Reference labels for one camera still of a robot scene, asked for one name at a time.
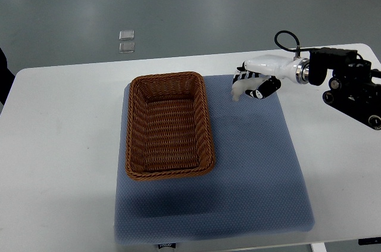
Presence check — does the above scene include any brown wicker basket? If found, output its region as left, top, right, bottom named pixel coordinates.
left=125, top=71, right=216, bottom=181

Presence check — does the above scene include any blue textured mat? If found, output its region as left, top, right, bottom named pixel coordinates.
left=114, top=75, right=314, bottom=245

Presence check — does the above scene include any upper silver floor plate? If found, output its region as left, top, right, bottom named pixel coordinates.
left=119, top=30, right=135, bottom=41

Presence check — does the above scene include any dark object at left edge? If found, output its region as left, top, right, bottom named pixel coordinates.
left=0, top=48, right=15, bottom=105

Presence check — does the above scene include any black label under mat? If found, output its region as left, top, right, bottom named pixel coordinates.
left=157, top=243, right=176, bottom=251

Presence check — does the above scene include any white bear figurine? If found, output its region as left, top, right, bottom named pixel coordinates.
left=231, top=77, right=268, bottom=101

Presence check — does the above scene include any lower silver floor plate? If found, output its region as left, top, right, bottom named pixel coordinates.
left=119, top=42, right=135, bottom=54

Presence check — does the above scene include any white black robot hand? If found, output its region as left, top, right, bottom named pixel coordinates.
left=232, top=55, right=310, bottom=99

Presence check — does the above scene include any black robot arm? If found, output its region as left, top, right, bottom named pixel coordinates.
left=274, top=30, right=380, bottom=130

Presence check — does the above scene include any silver floor plate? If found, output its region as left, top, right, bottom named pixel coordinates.
left=119, top=42, right=135, bottom=54
left=119, top=30, right=135, bottom=41

